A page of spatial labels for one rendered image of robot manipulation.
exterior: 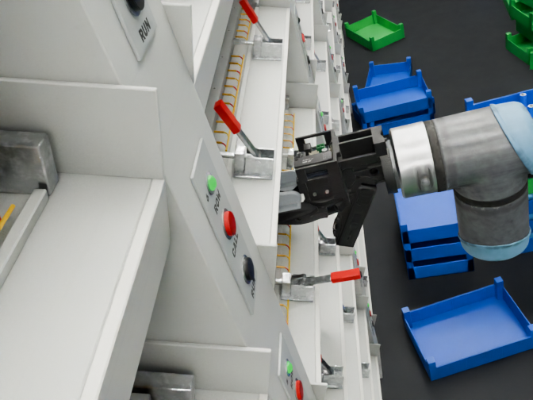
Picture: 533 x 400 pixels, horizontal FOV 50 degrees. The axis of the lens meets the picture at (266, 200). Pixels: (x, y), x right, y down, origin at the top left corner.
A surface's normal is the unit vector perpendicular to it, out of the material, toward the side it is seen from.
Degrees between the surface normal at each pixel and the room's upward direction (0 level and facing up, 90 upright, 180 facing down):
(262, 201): 18
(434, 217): 0
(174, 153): 90
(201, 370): 90
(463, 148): 50
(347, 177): 90
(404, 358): 0
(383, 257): 0
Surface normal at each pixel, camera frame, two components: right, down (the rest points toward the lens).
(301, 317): 0.04, -0.76
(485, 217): -0.37, 0.67
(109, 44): 0.96, -0.17
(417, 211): -0.26, -0.75
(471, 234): -0.73, 0.58
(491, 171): -0.06, 0.66
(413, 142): -0.29, -0.40
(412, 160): -0.21, 0.10
